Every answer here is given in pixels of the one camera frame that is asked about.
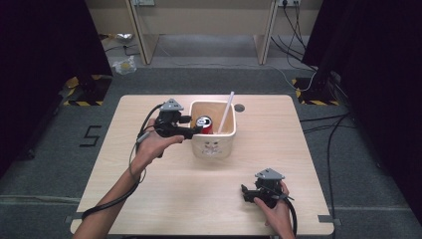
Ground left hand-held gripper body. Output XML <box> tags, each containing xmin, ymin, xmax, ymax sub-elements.
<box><xmin>153</xmin><ymin>98</ymin><xmax>187</xmax><ymax>138</ymax></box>

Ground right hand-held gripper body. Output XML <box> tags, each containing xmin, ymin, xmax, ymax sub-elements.
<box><xmin>249</xmin><ymin>167</ymin><xmax>287</xmax><ymax>209</ymax></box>

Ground red soda can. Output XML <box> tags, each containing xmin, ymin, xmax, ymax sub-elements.
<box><xmin>195</xmin><ymin>115</ymin><xmax>214</xmax><ymax>135</ymax></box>

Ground white square bin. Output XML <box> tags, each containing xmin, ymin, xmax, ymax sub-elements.
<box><xmin>188</xmin><ymin>100</ymin><xmax>238</xmax><ymax>160</ymax></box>

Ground white plastic tube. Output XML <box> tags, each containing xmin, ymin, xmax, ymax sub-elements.
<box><xmin>216</xmin><ymin>91</ymin><xmax>236</xmax><ymax>134</ymax></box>

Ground person's left hand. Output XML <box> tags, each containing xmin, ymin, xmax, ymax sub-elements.
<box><xmin>130</xmin><ymin>119</ymin><xmax>185</xmax><ymax>175</ymax></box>

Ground person's right hand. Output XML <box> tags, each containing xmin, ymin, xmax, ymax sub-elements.
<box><xmin>253</xmin><ymin>180</ymin><xmax>295</xmax><ymax>234</ymax></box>

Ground clear plastic bag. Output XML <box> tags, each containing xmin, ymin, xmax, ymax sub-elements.
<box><xmin>111</xmin><ymin>55</ymin><xmax>137</xmax><ymax>77</ymax></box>

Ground black tape floor mark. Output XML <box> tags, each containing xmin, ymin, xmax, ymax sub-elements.
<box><xmin>79</xmin><ymin>124</ymin><xmax>104</xmax><ymax>148</ymax></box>

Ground black stand base striped tape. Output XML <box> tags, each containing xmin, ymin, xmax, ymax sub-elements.
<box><xmin>292</xmin><ymin>77</ymin><xmax>341</xmax><ymax>107</ymax></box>
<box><xmin>63</xmin><ymin>75</ymin><xmax>112</xmax><ymax>108</ymax></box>

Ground crumpled silver bag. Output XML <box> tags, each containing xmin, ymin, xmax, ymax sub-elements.
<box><xmin>113</xmin><ymin>32</ymin><xmax>134</xmax><ymax>43</ymax></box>

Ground black curtain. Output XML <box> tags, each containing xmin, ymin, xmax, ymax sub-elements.
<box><xmin>301</xmin><ymin>0</ymin><xmax>422</xmax><ymax>227</ymax></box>
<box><xmin>0</xmin><ymin>0</ymin><xmax>113</xmax><ymax>178</ymax></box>

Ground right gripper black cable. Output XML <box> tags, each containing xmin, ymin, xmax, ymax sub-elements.
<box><xmin>270</xmin><ymin>188</ymin><xmax>299</xmax><ymax>237</ymax></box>

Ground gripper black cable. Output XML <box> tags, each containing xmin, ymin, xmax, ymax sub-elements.
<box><xmin>270</xmin><ymin>188</ymin><xmax>299</xmax><ymax>237</ymax></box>
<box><xmin>81</xmin><ymin>103</ymin><xmax>165</xmax><ymax>221</ymax></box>

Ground black floor cables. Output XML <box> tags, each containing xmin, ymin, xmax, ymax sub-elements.
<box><xmin>299</xmin><ymin>112</ymin><xmax>353</xmax><ymax>239</ymax></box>

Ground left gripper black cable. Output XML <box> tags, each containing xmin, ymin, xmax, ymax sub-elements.
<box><xmin>81</xmin><ymin>103</ymin><xmax>165</xmax><ymax>221</ymax></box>

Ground black hanging cables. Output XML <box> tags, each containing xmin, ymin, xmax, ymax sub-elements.
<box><xmin>270</xmin><ymin>0</ymin><xmax>318</xmax><ymax>73</ymax></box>

